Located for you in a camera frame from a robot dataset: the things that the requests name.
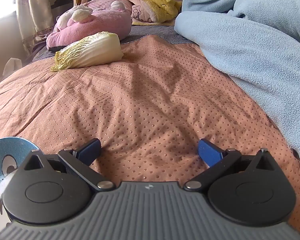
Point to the blue cartoon plate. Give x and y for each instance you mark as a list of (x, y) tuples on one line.
[(5, 150)]

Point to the white cloth bag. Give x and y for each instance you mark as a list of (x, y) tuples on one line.
[(11, 67)]

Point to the light blue fleece blanket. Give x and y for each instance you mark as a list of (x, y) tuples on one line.
[(252, 42)]

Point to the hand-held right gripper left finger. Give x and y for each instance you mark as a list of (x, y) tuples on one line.
[(91, 150)]

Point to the black furniture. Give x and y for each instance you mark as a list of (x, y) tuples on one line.
[(62, 3)]

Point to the beige patterned curtain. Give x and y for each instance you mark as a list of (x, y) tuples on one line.
[(32, 5)]

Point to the yellow plush hooded blanket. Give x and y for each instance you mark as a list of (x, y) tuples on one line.
[(155, 0)]

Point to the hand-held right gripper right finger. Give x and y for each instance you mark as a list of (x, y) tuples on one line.
[(210, 152)]

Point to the napa cabbage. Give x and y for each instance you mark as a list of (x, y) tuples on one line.
[(97, 50)]

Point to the pink plush toy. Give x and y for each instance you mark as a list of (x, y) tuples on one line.
[(102, 20)]

